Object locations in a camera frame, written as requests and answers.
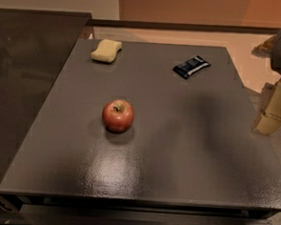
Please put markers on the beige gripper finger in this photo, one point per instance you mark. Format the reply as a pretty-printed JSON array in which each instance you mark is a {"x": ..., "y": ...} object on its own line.
[{"x": 268, "y": 120}]

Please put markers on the red apple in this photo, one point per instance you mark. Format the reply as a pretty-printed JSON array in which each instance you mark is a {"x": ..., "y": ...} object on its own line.
[{"x": 118, "y": 116}]

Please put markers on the dark blue snack packet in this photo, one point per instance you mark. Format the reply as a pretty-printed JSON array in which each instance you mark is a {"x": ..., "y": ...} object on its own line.
[{"x": 193, "y": 65}]

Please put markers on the yellow sponge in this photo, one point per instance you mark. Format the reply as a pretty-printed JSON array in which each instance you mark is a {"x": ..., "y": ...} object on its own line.
[{"x": 106, "y": 51}]

